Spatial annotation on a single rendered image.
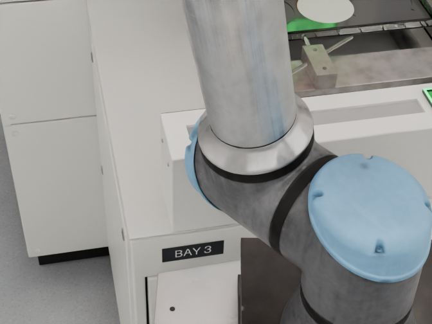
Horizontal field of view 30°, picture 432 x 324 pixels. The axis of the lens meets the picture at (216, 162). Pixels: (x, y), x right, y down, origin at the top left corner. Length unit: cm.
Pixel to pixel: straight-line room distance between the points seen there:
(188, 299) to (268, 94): 41
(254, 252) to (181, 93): 43
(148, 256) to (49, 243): 92
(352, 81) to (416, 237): 60
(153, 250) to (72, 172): 77
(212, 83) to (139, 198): 49
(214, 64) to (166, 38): 80
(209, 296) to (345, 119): 30
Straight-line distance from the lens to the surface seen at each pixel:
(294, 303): 87
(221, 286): 107
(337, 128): 109
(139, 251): 115
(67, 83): 172
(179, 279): 107
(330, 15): 142
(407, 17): 145
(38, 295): 212
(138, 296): 123
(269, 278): 97
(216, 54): 68
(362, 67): 134
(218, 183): 81
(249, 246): 100
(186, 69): 140
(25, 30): 164
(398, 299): 79
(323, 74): 127
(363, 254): 73
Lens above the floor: 167
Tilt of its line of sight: 44 degrees down
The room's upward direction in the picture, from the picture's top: 3 degrees clockwise
